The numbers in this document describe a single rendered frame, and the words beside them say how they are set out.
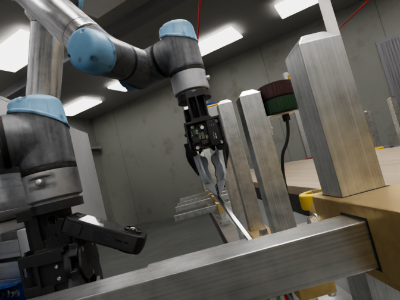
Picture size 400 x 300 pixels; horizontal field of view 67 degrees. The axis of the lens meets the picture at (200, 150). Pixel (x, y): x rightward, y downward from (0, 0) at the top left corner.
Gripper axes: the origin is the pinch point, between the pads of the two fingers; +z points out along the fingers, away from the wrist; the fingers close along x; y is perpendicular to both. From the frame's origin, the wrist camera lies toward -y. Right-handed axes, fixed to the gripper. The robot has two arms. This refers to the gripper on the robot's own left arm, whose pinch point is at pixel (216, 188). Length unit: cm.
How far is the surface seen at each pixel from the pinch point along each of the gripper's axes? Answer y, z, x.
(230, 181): -34.6, 0.9, 7.4
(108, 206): -899, 17, -278
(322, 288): 23.5, 14.7, 8.4
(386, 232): 47.0, 2.2, 5.3
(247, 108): 16.5, -11.9, 6.9
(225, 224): -108, 26, 7
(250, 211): -8.7, 7.7, 7.1
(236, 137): -8.5, -10.1, 8.4
